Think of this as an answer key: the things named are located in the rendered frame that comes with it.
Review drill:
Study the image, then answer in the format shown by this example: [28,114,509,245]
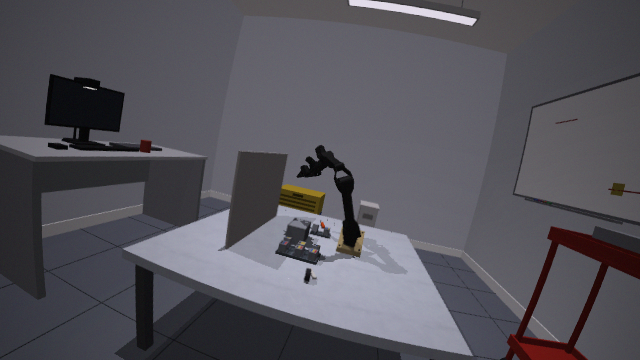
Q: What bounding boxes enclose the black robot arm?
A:
[315,145,361,248]

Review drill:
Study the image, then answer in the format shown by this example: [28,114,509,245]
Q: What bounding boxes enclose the grey flat panel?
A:
[225,151,288,250]

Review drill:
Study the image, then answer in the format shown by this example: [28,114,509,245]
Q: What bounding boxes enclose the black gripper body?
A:
[300,161,323,176]

